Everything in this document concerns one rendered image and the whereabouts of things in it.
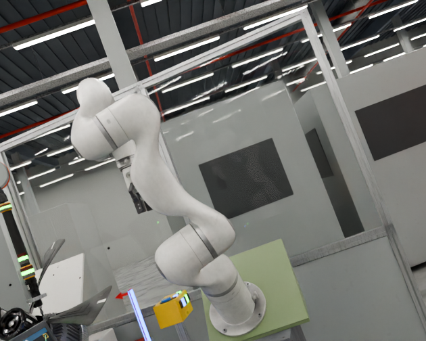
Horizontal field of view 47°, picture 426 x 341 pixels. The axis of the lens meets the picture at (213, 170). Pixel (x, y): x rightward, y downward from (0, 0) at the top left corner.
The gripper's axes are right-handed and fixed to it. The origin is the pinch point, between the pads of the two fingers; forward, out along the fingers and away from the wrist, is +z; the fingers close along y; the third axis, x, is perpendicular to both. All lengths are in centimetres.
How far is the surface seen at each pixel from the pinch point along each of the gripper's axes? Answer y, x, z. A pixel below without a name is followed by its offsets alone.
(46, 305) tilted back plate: 30, 68, 22
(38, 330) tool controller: -61, 11, 19
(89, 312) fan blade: -6.7, 29.1, 26.0
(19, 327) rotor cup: -7, 56, 23
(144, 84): 70, 5, -60
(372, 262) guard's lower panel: 71, -65, 56
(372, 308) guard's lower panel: 71, -58, 76
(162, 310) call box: 21.5, 16.0, 38.2
